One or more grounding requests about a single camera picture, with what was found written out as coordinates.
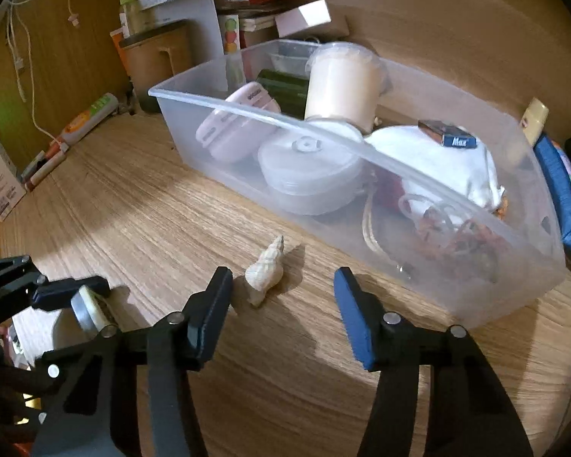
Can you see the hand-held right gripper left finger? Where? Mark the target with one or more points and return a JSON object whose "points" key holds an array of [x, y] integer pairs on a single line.
{"points": [[214, 304]]}

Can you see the orange white tube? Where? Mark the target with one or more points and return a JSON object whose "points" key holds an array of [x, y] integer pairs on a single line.
{"points": [[88, 119]]}

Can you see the small blue label box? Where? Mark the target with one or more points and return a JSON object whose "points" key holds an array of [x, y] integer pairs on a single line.
{"points": [[447, 135]]}

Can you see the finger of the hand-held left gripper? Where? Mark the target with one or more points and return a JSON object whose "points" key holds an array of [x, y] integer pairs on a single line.
{"points": [[47, 366], [62, 293]]}

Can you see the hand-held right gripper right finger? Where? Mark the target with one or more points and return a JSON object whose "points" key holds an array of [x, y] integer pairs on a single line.
{"points": [[357, 323]]}

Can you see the white file holder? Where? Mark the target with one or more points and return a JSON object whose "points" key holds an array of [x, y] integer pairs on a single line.
{"points": [[204, 19]]}

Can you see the dark green case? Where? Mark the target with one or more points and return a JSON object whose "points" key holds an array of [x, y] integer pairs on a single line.
{"points": [[280, 88]]}

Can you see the brown orange trinket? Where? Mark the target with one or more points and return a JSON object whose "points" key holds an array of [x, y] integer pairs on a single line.
{"points": [[476, 238]]}

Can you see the orange packet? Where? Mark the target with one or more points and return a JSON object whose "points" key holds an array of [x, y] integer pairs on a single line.
{"points": [[119, 52]]}

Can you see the white cylindrical tube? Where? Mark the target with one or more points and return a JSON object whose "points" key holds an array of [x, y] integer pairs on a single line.
{"points": [[93, 309]]}

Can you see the white printed box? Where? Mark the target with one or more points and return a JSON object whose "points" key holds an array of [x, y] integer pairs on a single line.
{"points": [[0, 171]]}

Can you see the white seashell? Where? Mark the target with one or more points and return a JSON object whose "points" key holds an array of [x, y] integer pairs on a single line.
{"points": [[264, 276]]}

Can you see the cream bottle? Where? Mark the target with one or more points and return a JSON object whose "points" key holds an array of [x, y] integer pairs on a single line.
{"points": [[535, 121]]}

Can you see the brown cup with black lid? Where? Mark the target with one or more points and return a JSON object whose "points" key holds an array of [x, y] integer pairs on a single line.
{"points": [[147, 66]]}

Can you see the pink oval case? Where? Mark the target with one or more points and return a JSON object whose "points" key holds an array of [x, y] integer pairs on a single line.
{"points": [[238, 128]]}

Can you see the pink white box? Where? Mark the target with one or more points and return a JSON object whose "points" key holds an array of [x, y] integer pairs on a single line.
{"points": [[304, 16]]}

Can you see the clear plastic rings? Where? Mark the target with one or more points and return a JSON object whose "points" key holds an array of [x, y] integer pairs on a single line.
{"points": [[433, 214]]}

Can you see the round clear lidded container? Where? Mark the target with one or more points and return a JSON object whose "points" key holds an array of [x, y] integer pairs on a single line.
{"points": [[304, 166]]}

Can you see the white dotted carton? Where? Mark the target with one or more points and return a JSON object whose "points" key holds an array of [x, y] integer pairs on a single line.
{"points": [[229, 33]]}

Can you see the blue patchwork pouch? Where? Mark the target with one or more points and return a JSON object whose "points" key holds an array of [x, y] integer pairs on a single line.
{"points": [[561, 190]]}

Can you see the white lidded jar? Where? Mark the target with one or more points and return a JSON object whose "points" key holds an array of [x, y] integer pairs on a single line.
{"points": [[342, 90]]}

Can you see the clear plastic bin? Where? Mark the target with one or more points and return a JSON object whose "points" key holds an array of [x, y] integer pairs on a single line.
{"points": [[504, 295]]}

